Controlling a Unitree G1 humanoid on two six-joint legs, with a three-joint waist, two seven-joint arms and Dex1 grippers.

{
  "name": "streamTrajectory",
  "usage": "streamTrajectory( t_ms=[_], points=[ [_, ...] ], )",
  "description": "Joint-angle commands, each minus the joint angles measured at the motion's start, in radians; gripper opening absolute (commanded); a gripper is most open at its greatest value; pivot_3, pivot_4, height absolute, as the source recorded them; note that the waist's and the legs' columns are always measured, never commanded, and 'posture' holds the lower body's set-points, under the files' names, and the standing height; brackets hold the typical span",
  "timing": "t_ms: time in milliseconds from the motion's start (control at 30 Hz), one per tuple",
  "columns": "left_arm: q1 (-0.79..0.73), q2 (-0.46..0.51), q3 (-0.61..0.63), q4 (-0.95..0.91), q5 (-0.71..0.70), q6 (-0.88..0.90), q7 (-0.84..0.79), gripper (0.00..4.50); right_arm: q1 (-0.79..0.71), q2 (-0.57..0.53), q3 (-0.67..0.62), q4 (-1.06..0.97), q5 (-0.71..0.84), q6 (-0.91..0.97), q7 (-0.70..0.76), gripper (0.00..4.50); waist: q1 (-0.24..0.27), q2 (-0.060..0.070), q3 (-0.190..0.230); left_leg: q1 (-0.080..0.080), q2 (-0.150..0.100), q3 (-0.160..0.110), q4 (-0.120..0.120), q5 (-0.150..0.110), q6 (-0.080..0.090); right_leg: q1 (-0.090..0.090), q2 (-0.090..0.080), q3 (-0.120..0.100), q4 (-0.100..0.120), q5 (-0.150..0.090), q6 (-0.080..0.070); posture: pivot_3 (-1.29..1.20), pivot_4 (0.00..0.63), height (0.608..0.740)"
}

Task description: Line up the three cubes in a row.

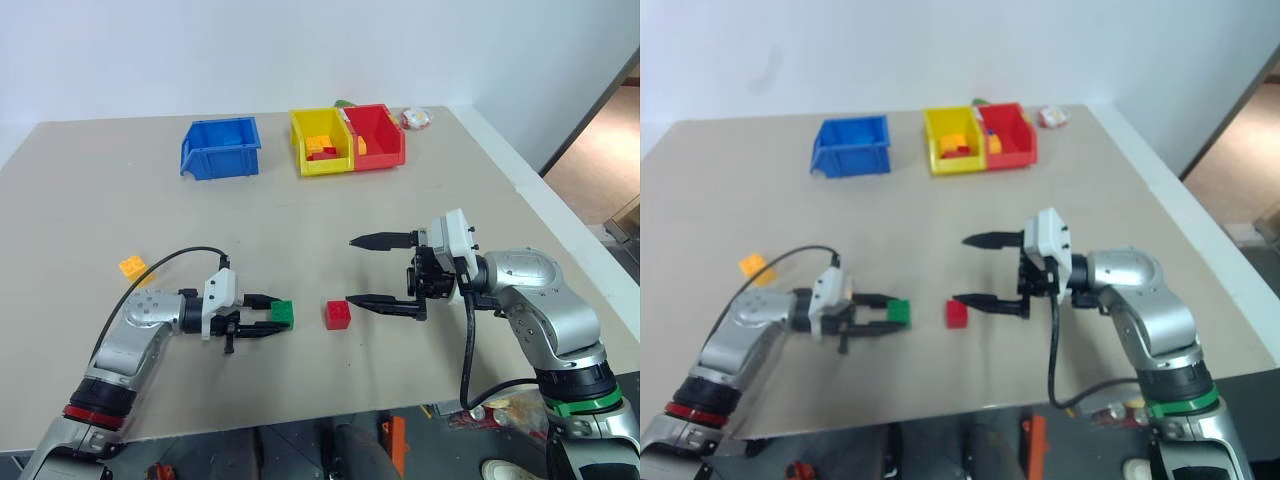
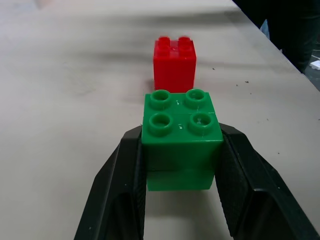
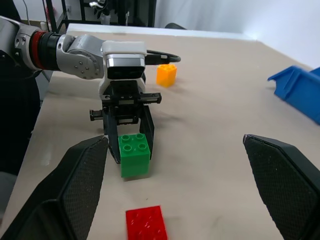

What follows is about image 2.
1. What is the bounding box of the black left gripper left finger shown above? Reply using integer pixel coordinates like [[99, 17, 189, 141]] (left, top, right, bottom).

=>
[[73, 124, 147, 240]]

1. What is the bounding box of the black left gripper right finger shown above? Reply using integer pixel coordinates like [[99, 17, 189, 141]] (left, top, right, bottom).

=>
[[214, 122, 320, 240]]

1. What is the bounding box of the green studded building cube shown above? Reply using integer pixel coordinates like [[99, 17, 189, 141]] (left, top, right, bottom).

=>
[[140, 88, 224, 192]]

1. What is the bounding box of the red studded building cube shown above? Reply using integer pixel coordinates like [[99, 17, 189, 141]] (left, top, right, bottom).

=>
[[152, 35, 197, 93]]

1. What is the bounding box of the person in dark trousers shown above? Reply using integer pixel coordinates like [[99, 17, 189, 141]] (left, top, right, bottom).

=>
[[231, 0, 320, 74]]

